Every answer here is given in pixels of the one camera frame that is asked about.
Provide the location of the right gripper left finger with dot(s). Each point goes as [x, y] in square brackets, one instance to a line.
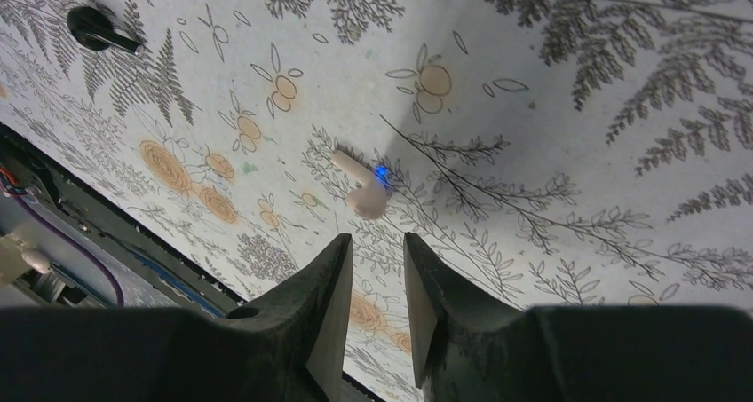
[286, 345]

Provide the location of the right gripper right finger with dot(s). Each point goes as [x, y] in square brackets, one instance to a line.
[470, 346]

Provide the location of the beige wireless earbud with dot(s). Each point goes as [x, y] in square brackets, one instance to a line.
[369, 199]

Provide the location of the small beige case off-table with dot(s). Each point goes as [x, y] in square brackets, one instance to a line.
[37, 260]

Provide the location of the floral patterned mat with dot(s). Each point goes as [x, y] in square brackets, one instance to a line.
[551, 151]

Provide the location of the black earbud near centre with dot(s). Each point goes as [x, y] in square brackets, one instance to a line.
[95, 32]

